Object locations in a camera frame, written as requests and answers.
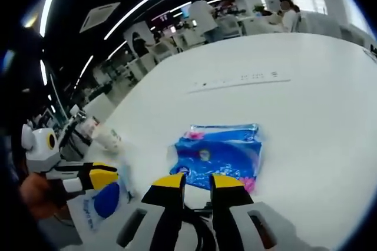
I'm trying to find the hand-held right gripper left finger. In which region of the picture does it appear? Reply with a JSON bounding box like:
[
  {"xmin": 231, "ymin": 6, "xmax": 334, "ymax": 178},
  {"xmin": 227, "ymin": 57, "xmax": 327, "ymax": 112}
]
[{"xmin": 115, "ymin": 173, "xmax": 186, "ymax": 251}]

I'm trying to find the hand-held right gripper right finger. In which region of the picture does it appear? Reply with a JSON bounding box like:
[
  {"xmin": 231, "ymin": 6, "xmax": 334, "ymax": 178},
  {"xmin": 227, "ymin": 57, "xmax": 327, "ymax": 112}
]
[{"xmin": 210, "ymin": 174, "xmax": 298, "ymax": 251}]

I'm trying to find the white printed paper cup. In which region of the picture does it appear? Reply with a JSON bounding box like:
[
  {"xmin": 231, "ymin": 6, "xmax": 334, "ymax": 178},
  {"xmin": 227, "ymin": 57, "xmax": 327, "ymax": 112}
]
[{"xmin": 91, "ymin": 125, "xmax": 123, "ymax": 154}]

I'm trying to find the black cable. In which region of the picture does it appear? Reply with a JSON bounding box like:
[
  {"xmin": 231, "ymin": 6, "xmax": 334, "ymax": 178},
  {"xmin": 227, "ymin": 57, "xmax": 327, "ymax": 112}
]
[{"xmin": 181, "ymin": 200, "xmax": 219, "ymax": 251}]

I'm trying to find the white and blue small packet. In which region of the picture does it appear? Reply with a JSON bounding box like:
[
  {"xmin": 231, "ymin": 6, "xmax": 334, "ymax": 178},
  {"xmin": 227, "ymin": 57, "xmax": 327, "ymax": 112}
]
[{"xmin": 68, "ymin": 161, "xmax": 134, "ymax": 236}]

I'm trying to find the clear plastic water bottle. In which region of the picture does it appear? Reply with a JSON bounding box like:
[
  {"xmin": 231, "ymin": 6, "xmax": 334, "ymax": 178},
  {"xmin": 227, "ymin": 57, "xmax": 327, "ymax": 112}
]
[{"xmin": 70, "ymin": 104, "xmax": 100, "ymax": 140}]

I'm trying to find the blue tissue pack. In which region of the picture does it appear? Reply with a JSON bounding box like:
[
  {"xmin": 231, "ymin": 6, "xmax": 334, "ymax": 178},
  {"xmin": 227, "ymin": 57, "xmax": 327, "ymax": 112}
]
[{"xmin": 168, "ymin": 123, "xmax": 263, "ymax": 195}]

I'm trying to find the person's left hand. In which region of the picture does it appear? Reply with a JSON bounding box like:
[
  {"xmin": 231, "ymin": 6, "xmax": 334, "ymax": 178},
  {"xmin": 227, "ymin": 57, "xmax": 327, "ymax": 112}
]
[{"xmin": 19, "ymin": 173, "xmax": 70, "ymax": 220}]

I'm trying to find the white table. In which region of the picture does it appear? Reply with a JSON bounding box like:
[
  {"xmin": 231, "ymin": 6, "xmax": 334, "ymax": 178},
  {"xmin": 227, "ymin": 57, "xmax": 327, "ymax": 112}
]
[{"xmin": 73, "ymin": 31, "xmax": 377, "ymax": 251}]

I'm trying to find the ceiling air vent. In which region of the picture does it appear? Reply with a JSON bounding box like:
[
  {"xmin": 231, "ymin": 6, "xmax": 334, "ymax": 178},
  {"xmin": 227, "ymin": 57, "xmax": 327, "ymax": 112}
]
[{"xmin": 78, "ymin": 1, "xmax": 121, "ymax": 34}]

